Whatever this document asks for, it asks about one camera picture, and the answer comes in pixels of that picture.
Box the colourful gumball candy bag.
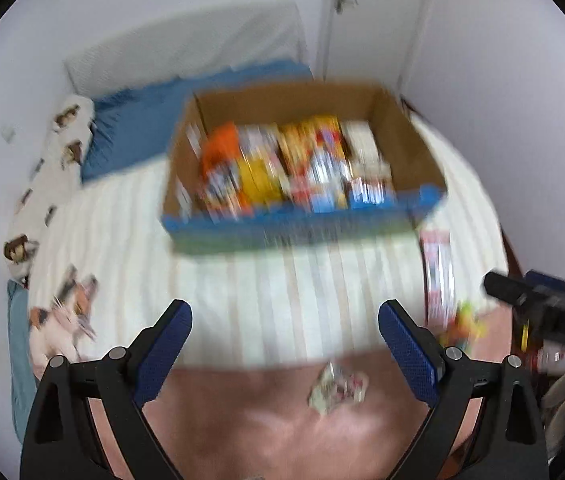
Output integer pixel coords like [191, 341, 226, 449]
[438, 301, 488, 353]

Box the red white snack packet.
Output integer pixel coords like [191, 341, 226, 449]
[419, 230, 457, 334]

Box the small white snack packet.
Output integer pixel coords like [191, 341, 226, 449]
[307, 362, 369, 416]

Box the teal blanket edge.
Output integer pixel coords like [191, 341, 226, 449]
[7, 280, 37, 443]

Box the white carton box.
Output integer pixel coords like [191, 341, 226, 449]
[340, 120, 390, 174]

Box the striped cream cat blanket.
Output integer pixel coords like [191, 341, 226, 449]
[26, 109, 512, 480]

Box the yellow instant noodle packet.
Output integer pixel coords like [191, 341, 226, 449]
[278, 116, 350, 212]

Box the bear print long pillow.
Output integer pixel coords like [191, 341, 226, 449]
[4, 94, 95, 282]

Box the brown cardboard box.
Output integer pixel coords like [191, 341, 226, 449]
[161, 80, 447, 255]

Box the panda print orange snack bag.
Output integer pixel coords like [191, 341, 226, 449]
[199, 162, 253, 221]

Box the yellow chip bag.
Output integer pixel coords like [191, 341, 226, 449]
[238, 157, 286, 207]

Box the clear beige snack packet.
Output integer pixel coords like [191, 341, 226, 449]
[237, 125, 284, 172]

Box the white door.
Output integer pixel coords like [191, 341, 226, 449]
[314, 0, 429, 94]

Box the blue bed sheet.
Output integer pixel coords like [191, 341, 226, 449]
[81, 60, 313, 183]

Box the white textured pillow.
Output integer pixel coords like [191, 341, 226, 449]
[64, 0, 307, 98]

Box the metal door handle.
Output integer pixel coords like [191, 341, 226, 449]
[333, 0, 359, 14]

